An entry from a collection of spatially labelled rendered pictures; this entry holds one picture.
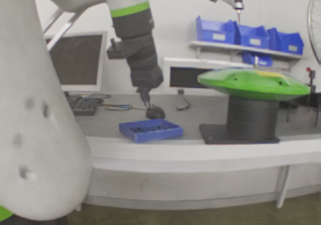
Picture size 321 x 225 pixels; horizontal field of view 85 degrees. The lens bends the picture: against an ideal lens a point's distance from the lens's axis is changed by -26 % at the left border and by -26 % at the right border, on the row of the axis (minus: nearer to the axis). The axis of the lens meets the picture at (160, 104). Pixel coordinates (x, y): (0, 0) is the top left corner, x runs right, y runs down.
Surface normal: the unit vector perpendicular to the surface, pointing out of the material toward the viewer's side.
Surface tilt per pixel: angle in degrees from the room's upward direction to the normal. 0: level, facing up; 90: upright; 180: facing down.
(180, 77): 90
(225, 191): 90
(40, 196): 97
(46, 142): 89
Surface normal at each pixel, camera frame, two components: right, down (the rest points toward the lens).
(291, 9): 0.01, 0.18
